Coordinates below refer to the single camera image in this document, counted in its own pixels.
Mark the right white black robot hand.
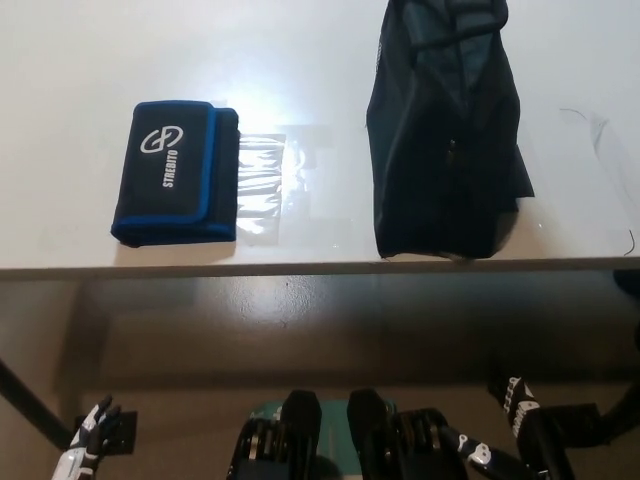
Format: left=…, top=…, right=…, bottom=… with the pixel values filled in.
left=443, top=369, right=544, bottom=480

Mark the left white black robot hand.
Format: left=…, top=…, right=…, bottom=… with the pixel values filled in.
left=52, top=394, right=124, bottom=480

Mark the black fabric lunch bag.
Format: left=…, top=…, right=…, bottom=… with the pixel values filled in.
left=364, top=0, right=536, bottom=262

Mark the black floor plate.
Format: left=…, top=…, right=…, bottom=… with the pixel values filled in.
left=74, top=409, right=139, bottom=457

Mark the black teal robot torso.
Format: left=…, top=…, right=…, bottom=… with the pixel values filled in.
left=224, top=388, right=471, bottom=480

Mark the clear plastic film sheet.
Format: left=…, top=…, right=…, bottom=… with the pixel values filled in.
left=517, top=105, right=637, bottom=257

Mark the black blue-trimmed notebook case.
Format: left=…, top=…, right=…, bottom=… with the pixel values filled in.
left=109, top=100, right=242, bottom=248

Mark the clear tape patch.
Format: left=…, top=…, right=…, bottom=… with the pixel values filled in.
left=234, top=130, right=321, bottom=246

